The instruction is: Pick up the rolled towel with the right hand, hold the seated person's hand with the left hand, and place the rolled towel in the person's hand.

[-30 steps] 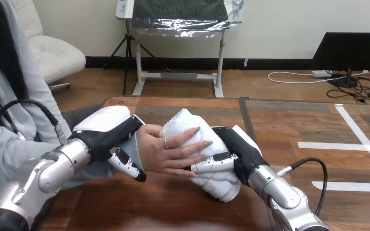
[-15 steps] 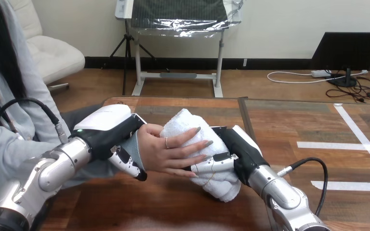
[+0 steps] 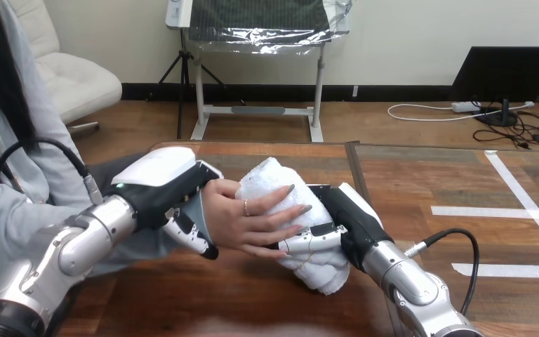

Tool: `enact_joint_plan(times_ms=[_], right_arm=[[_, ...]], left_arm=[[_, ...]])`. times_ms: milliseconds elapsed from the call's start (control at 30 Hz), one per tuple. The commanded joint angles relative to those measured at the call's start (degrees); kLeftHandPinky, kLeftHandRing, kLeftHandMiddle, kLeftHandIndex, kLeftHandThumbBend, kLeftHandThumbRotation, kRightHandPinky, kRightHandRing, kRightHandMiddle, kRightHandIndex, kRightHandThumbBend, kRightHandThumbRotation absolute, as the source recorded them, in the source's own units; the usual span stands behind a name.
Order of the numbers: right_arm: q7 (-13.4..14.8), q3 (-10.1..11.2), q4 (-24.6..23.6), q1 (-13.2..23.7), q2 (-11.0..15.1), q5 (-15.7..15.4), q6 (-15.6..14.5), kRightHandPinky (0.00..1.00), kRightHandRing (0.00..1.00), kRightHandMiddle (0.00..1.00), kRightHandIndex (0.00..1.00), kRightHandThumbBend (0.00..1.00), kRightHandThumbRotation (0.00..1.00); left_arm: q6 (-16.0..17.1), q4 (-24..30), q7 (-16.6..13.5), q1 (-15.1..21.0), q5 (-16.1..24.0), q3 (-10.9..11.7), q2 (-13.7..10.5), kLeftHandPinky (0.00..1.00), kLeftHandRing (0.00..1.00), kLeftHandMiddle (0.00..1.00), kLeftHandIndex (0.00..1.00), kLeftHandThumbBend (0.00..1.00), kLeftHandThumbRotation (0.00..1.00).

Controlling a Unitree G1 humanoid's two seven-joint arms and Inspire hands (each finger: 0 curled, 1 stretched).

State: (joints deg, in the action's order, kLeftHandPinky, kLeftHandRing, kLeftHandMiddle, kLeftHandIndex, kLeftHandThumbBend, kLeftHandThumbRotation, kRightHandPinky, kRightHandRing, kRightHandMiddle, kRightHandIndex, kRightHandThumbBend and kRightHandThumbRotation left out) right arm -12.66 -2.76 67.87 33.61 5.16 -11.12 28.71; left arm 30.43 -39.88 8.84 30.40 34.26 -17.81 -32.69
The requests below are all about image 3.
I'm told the person's hand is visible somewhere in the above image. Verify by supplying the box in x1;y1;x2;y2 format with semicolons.
203;178;314;260

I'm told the black cable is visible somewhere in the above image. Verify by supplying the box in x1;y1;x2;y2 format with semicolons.
404;227;481;316
0;138;105;276

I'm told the person's body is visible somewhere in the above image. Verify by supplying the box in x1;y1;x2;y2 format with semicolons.
0;0;95;275

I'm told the white desk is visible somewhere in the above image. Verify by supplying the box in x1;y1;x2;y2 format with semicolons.
165;0;326;143

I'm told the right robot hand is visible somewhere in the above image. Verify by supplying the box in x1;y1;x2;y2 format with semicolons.
266;183;394;272

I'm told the white cushioned chair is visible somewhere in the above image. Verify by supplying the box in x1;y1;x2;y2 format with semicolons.
8;0;123;136

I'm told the tangle of cables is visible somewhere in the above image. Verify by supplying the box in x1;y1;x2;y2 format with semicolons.
387;98;539;151

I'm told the white power strip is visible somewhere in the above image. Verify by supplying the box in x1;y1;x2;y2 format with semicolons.
451;101;481;114

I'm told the foil sheet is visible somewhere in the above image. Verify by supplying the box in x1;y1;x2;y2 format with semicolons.
187;0;355;57

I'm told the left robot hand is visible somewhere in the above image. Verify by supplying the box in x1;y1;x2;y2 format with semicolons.
104;146;225;261

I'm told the white towel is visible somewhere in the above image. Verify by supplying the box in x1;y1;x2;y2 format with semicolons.
234;157;352;296

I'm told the dark screen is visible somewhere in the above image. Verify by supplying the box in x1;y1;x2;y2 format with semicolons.
449;46;539;128

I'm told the black tripod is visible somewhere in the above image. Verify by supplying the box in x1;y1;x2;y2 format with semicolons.
147;28;246;140

